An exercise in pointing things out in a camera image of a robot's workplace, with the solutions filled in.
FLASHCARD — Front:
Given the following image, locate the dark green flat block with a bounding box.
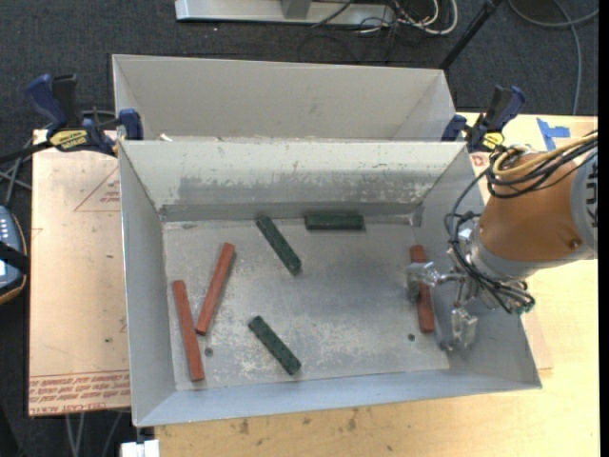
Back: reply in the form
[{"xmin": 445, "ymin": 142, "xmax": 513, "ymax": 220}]
[
  {"xmin": 255, "ymin": 215, "xmax": 304, "ymax": 276},
  {"xmin": 304, "ymin": 212, "xmax": 366, "ymax": 232},
  {"xmin": 246, "ymin": 315, "xmax": 304, "ymax": 377}
]

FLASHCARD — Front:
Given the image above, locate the grey metal bin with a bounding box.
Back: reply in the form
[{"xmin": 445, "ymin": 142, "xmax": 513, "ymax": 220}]
[{"xmin": 111, "ymin": 53, "xmax": 543, "ymax": 428}]

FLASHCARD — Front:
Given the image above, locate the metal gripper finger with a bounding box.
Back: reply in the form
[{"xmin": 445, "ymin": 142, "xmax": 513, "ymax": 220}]
[
  {"xmin": 439, "ymin": 307, "xmax": 480, "ymax": 352},
  {"xmin": 403, "ymin": 260, "xmax": 440, "ymax": 304}
]

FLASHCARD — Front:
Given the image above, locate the brown cardboard board, red print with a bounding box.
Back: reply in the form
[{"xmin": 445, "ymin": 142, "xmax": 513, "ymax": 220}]
[{"xmin": 28, "ymin": 129, "xmax": 556, "ymax": 418}]

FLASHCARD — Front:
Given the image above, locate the red-brown flat block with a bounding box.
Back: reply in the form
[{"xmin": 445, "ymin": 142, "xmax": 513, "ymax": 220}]
[
  {"xmin": 409, "ymin": 244, "xmax": 437, "ymax": 335},
  {"xmin": 194, "ymin": 242, "xmax": 237, "ymax": 337},
  {"xmin": 171, "ymin": 279, "xmax": 206, "ymax": 384}
]

